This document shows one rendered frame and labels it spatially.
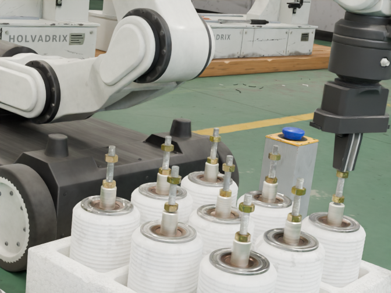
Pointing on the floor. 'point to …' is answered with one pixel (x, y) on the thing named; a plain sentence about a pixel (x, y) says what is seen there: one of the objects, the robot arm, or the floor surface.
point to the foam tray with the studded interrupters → (36, 253)
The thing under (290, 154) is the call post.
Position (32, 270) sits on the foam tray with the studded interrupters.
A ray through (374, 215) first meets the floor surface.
